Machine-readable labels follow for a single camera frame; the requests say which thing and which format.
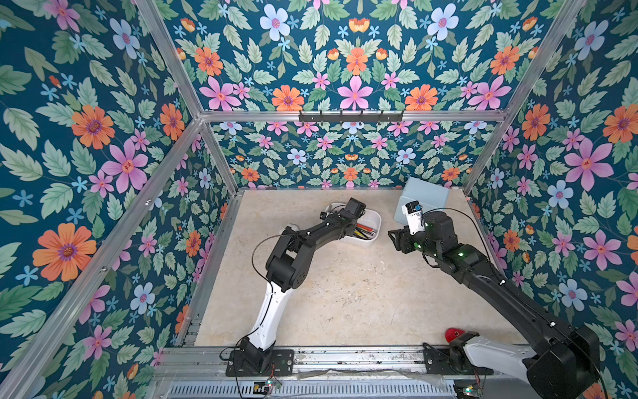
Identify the red handled hex key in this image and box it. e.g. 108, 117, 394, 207
354, 229, 374, 240

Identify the white plastic storage tray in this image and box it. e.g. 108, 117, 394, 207
342, 209, 382, 247

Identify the orange handled hex key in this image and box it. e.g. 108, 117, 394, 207
357, 224, 376, 234

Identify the aluminium frame post back right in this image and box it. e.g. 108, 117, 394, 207
463, 109, 513, 196

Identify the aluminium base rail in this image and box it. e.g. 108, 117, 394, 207
146, 345, 538, 398

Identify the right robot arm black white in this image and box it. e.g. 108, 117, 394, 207
388, 210, 602, 398

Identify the aluminium frame post back left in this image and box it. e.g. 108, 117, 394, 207
202, 121, 239, 198

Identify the pale blue stacked box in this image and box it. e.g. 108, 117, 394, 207
394, 177, 450, 224

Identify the black hook rail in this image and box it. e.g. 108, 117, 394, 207
297, 111, 404, 124

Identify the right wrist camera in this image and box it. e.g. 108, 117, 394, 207
401, 200, 425, 235

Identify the aluminium frame post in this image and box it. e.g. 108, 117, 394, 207
463, 109, 513, 196
202, 121, 239, 198

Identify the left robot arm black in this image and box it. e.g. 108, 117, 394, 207
229, 198, 367, 374

